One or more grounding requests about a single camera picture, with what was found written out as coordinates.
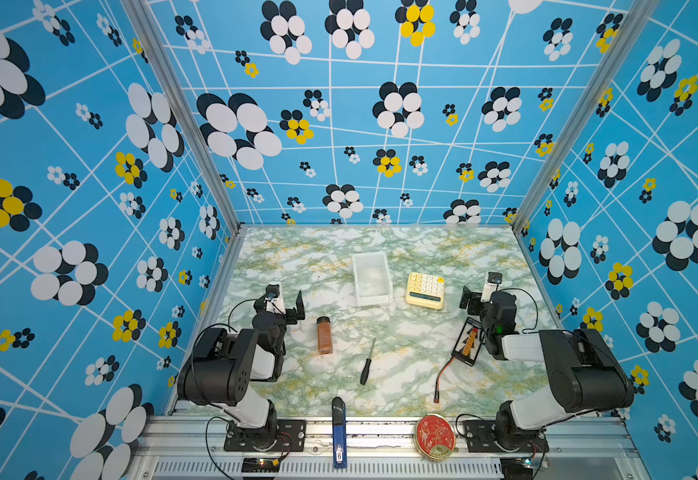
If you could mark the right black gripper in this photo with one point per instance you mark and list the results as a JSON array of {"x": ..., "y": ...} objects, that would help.
[{"x": 472, "y": 303}]

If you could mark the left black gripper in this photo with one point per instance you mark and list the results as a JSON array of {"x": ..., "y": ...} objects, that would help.
[{"x": 292, "y": 309}]

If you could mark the black handled screwdriver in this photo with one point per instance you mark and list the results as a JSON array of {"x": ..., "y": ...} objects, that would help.
[{"x": 367, "y": 365}]

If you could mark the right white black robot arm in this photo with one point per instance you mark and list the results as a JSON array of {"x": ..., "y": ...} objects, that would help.
[{"x": 582, "y": 372}]

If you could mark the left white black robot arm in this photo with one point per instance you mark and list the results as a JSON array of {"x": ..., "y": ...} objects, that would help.
[{"x": 224, "y": 362}]

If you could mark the white plastic bin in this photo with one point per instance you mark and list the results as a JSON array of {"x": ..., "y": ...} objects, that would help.
[{"x": 373, "y": 280}]

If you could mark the brown spice bottle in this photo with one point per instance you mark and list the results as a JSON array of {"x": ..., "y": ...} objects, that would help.
[{"x": 324, "y": 332}]

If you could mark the cream yellow calculator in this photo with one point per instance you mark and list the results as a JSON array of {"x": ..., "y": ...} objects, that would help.
[{"x": 425, "y": 290}]

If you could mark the blue black utility knife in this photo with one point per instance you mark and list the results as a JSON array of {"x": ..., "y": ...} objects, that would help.
[{"x": 339, "y": 433}]

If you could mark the red round tin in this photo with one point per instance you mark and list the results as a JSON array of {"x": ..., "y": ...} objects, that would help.
[{"x": 435, "y": 438}]

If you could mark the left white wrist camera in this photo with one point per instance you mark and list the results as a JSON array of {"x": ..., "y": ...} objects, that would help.
[{"x": 274, "y": 301}]

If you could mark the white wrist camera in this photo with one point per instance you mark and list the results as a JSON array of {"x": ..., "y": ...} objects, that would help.
[
  {"x": 274, "y": 301},
  {"x": 492, "y": 284}
]

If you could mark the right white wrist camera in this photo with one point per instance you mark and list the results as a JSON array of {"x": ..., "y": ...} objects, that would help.
[{"x": 492, "y": 284}]

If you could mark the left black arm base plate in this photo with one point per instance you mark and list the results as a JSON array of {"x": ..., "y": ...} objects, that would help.
[{"x": 286, "y": 435}]

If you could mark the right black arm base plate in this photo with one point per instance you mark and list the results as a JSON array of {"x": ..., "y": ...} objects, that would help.
[{"x": 489, "y": 436}]

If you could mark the aluminium front rail frame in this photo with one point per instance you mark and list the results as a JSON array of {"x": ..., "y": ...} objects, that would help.
[{"x": 183, "y": 447}]

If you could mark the left aluminium corner post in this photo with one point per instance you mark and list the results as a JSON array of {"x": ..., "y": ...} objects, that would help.
[{"x": 147, "y": 31}]

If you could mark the aluminium corner post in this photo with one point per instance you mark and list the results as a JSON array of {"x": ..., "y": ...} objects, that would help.
[
  {"x": 635, "y": 21},
  {"x": 147, "y": 31}
]

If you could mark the right aluminium corner post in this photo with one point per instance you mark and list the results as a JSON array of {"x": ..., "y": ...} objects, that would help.
[{"x": 635, "y": 21}]

